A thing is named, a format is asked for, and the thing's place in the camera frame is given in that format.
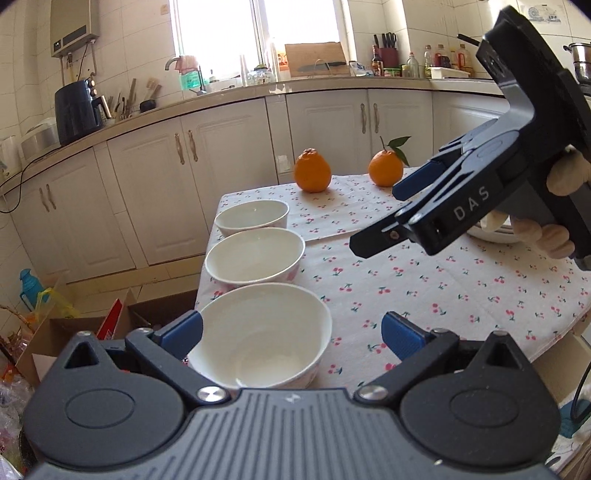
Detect white bowl pink flower print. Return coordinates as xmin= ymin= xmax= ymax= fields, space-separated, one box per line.
xmin=204 ymin=227 xmax=306 ymax=291
xmin=214 ymin=199 xmax=290 ymax=237
xmin=187 ymin=283 xmax=333 ymax=391

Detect orange without leaf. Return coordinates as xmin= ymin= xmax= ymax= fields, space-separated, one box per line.
xmin=294 ymin=148 xmax=332 ymax=193

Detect grey water heater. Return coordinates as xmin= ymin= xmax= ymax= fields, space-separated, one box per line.
xmin=50 ymin=0 xmax=100 ymax=58

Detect kitchen utensils holder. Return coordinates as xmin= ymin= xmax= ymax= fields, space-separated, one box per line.
xmin=104 ymin=78 xmax=161 ymax=121

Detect brown cardboard box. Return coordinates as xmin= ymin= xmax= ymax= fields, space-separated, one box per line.
xmin=16 ymin=287 xmax=153 ymax=384

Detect person's right hand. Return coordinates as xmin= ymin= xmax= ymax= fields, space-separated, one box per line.
xmin=512 ymin=147 xmax=591 ymax=259

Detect white rice cooker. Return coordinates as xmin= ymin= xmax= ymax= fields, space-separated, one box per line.
xmin=19 ymin=117 xmax=61 ymax=160

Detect cherry print tablecloth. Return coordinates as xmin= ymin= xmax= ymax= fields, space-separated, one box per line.
xmin=194 ymin=166 xmax=591 ymax=393

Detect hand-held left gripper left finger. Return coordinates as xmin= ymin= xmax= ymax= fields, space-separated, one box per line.
xmin=55 ymin=310 xmax=232 ymax=409

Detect wooden cutting board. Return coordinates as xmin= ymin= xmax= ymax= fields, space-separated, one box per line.
xmin=284 ymin=42 xmax=347 ymax=78

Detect red carton box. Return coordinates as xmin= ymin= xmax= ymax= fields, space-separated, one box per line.
xmin=97 ymin=298 xmax=125 ymax=340

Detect dark blue air fryer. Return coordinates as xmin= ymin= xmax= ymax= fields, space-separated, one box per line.
xmin=54 ymin=78 xmax=106 ymax=146

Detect orange with green leaf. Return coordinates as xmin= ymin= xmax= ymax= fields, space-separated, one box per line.
xmin=368 ymin=136 xmax=411 ymax=188

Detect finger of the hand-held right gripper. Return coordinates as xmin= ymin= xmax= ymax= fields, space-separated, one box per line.
xmin=392 ymin=121 xmax=520 ymax=201
xmin=349 ymin=203 xmax=428 ymax=259

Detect blue thermos flask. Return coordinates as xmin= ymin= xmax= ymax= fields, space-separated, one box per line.
xmin=19 ymin=269 xmax=51 ymax=311

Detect red knife block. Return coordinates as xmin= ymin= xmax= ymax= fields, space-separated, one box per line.
xmin=373 ymin=32 xmax=399 ymax=70

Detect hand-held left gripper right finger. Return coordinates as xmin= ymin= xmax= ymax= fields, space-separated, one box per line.
xmin=353 ymin=311 xmax=539 ymax=407

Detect white kitchen cabinets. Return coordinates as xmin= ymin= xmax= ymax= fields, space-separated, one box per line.
xmin=0 ymin=76 xmax=522 ymax=287

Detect white electric kettle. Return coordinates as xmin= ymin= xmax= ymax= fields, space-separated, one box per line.
xmin=0 ymin=135 xmax=23 ymax=174

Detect yellow plastic bag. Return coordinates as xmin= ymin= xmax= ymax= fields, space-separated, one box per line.
xmin=37 ymin=288 xmax=79 ymax=319

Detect steel pot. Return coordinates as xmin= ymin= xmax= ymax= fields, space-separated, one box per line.
xmin=562 ymin=41 xmax=591 ymax=84

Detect metal faucet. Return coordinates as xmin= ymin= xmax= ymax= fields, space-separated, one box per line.
xmin=165 ymin=56 xmax=206 ymax=95

